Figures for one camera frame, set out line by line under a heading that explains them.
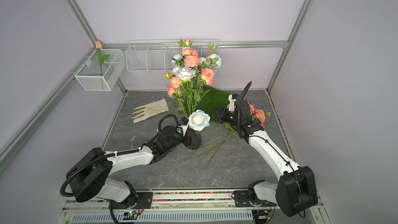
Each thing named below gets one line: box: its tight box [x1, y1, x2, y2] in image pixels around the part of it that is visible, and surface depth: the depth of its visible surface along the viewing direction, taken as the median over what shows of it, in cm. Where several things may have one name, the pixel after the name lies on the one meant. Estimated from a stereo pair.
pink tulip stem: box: [95, 40, 111, 77], surface depth 91 cm
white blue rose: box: [188, 109, 211, 132], surface depth 58 cm
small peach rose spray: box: [163, 37, 216, 117], surface depth 69 cm
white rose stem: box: [175, 66, 197, 81], surface depth 64 cm
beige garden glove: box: [132, 98, 170, 124], surface depth 111 cm
